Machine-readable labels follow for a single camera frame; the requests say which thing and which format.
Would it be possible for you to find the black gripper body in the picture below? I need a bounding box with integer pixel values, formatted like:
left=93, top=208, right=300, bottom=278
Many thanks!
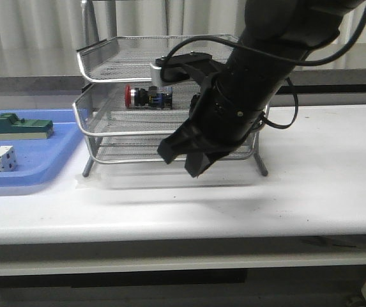
left=156, top=52, right=266, bottom=151

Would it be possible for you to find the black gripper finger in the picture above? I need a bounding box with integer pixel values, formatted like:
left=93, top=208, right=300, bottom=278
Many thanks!
left=157, top=120, right=204, bottom=164
left=184, top=145, right=237, bottom=178

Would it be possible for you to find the red emergency push button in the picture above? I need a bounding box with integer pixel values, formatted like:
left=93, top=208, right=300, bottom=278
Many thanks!
left=125, top=84, right=173, bottom=109

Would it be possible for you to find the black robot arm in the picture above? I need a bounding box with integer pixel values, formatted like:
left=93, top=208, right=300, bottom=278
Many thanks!
left=157, top=1, right=359, bottom=177

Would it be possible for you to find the blue plastic tray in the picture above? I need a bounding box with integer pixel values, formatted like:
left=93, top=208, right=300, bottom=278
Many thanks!
left=0, top=109, right=82, bottom=187

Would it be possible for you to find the green electrical module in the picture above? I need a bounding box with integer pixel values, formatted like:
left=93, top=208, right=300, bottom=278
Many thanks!
left=0, top=113, right=54, bottom=141

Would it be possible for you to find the grey curtain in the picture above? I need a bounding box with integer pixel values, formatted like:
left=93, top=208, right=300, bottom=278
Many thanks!
left=0, top=0, right=366, bottom=77

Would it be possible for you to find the grey stone counter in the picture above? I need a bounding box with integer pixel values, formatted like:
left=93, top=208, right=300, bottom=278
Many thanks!
left=0, top=43, right=366, bottom=95

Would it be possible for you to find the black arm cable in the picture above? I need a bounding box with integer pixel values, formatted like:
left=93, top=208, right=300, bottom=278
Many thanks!
left=160, top=0, right=366, bottom=130

